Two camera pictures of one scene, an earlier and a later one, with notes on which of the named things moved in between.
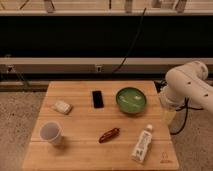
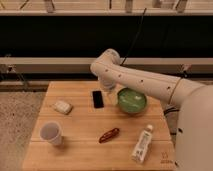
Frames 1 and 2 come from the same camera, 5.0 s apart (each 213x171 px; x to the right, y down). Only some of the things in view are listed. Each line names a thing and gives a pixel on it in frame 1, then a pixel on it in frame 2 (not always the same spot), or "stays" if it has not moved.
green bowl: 131,100 stays
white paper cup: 51,132 stays
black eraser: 97,98 stays
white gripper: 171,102 -> 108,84
